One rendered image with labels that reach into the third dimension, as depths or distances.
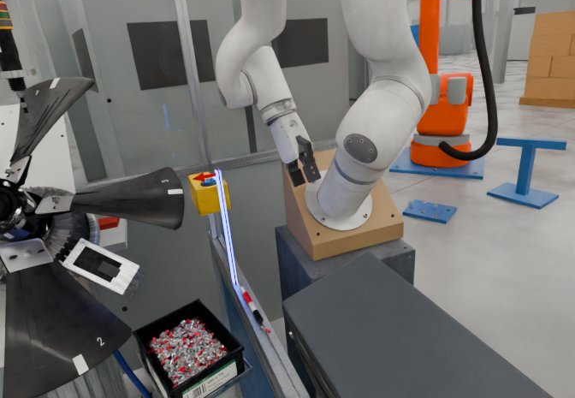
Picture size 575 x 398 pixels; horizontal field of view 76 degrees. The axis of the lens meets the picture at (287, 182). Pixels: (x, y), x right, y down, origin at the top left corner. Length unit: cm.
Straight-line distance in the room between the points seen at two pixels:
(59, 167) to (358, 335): 101
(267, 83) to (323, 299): 58
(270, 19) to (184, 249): 125
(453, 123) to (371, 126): 370
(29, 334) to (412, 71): 83
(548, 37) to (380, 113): 778
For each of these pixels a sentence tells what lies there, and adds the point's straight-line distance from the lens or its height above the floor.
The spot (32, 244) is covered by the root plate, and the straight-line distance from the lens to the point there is 93.
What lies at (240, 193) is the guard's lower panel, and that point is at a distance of 173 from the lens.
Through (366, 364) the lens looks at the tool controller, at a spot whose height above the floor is 124.
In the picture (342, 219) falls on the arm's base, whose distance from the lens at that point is 100.
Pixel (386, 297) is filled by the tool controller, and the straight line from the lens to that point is 35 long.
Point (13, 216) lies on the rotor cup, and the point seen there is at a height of 120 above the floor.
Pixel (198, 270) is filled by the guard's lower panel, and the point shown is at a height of 49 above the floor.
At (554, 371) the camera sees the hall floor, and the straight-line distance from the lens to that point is 220.
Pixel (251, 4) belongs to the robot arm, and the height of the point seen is 154.
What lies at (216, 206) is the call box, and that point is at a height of 100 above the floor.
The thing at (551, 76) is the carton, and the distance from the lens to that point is 840.
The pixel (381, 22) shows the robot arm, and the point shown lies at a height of 148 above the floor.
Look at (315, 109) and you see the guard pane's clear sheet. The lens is 178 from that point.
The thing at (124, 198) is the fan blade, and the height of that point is 118.
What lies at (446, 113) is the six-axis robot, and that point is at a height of 63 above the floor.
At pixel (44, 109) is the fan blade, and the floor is 137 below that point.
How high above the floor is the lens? 147
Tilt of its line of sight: 21 degrees down
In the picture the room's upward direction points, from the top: 5 degrees counter-clockwise
